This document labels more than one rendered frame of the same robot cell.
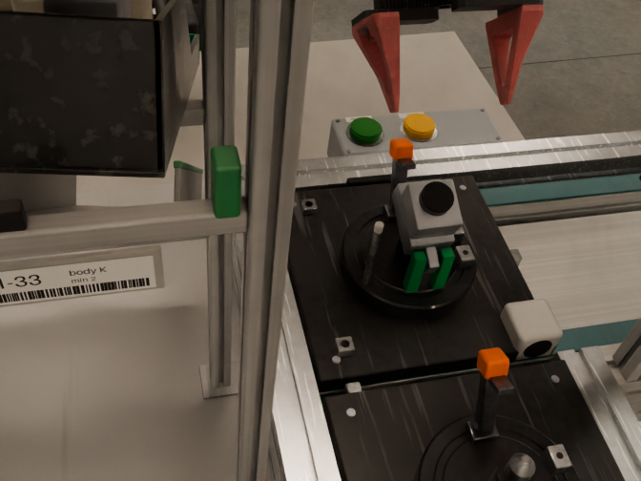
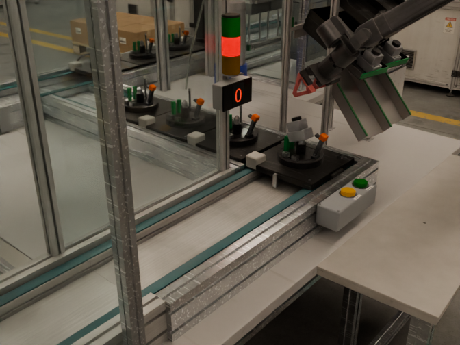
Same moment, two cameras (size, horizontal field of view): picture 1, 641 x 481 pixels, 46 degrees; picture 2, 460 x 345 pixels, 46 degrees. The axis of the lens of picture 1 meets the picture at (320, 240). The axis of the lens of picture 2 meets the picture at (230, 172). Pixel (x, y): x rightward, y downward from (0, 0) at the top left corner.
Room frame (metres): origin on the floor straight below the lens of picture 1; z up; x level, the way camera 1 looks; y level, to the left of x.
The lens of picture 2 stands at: (1.71, -1.03, 1.67)
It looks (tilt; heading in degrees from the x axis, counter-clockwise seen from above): 26 degrees down; 150
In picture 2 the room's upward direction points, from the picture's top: straight up
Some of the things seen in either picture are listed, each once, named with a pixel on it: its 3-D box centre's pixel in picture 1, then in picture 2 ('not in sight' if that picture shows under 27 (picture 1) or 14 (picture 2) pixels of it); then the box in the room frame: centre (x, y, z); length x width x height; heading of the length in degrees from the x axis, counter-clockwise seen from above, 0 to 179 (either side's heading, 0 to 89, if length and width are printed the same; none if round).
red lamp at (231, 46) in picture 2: not in sight; (231, 45); (0.46, -0.31, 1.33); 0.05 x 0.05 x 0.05
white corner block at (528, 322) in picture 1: (528, 329); (255, 160); (0.45, -0.22, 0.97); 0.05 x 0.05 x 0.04; 19
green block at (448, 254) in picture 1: (442, 268); (286, 143); (0.47, -0.12, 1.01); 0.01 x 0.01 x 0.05; 19
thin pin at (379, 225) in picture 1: (372, 254); not in sight; (0.46, -0.05, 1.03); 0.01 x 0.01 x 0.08
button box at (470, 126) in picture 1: (413, 147); (346, 202); (0.74, -0.10, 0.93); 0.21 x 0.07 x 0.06; 109
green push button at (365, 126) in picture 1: (364, 133); (360, 184); (0.71, -0.03, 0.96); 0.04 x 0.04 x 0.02
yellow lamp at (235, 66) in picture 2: not in sight; (231, 64); (0.46, -0.31, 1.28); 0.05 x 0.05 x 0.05
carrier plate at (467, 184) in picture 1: (404, 270); (300, 161); (0.51, -0.09, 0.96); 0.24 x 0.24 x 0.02; 19
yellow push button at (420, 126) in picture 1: (418, 128); (348, 193); (0.74, -0.10, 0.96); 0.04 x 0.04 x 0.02
